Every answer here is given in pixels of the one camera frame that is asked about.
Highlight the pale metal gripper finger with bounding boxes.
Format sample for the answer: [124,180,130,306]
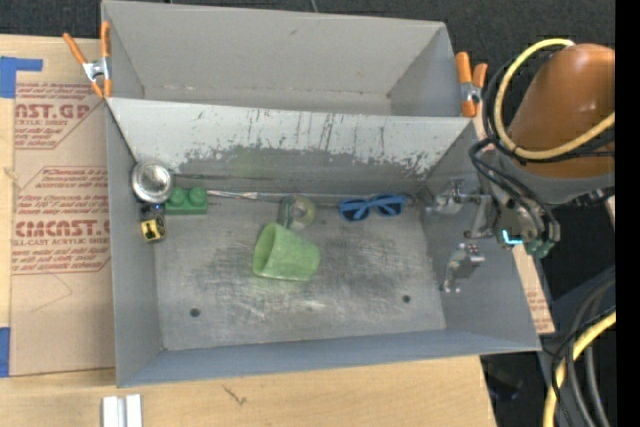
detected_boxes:
[439,242,487,294]
[424,178,475,216]

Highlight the blue sunglasses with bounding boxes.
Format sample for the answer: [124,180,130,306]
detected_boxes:
[338,193,409,222]

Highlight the clear glass object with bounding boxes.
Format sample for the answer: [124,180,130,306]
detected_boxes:
[277,193,318,232]

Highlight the grey metal bin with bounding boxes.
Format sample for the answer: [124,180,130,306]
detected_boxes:
[99,0,544,389]

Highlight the green plastic cup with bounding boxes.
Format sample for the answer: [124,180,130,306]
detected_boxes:
[251,221,322,283]

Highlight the green toy brick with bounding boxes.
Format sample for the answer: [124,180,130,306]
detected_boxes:
[163,185,209,217]

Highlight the small black and yellow object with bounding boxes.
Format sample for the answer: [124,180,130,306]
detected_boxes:
[139,214,168,243]

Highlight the shiny silver metal ball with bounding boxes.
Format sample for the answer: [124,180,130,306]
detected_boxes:
[130,161,174,205]

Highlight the brown cardboard board, red print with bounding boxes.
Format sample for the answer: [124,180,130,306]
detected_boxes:
[0,33,557,379]

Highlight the black cylinder on white bracket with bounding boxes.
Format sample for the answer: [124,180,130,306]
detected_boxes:
[572,187,616,216]

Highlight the thin multicoloured wire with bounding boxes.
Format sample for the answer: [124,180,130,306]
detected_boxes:
[206,188,282,203]

